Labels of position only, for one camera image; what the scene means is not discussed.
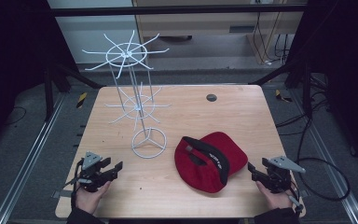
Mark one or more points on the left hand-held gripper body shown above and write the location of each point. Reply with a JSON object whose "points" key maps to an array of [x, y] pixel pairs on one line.
{"points": [[91, 179]]}

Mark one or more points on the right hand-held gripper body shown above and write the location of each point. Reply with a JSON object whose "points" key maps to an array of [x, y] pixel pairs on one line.
{"points": [[279, 177]]}

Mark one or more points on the red baseball cap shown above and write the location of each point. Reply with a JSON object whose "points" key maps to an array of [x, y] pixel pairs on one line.
{"points": [[199, 174]]}

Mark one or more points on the person's left hand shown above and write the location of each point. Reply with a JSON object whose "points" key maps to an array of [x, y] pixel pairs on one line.
{"points": [[88, 200]]}

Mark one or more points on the person's right hand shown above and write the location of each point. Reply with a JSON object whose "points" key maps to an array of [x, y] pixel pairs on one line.
{"points": [[276, 200]]}

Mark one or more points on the yellow black striped tape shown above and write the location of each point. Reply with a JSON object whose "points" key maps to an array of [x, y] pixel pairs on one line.
{"points": [[281, 95], [81, 100]]}

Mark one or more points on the grey round table grommet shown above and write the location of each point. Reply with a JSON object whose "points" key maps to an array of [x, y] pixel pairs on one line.
{"points": [[211, 97]]}

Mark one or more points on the black curtain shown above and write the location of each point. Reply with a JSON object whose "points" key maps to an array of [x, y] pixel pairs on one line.
{"points": [[348, 62], [12, 62]]}

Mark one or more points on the white cabinet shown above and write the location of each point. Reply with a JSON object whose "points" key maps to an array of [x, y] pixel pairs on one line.
{"points": [[90, 28]]}

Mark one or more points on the aluminium floor rail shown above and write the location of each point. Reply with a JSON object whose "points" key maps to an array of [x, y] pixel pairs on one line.
{"points": [[329, 155], [28, 165]]}

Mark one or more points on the black metal frame stand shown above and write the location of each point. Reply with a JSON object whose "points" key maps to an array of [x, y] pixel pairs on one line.
{"points": [[306, 90], [49, 93]]}

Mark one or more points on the black horizontal frame bar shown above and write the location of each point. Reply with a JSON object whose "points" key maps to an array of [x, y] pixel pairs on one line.
{"points": [[167, 10]]}

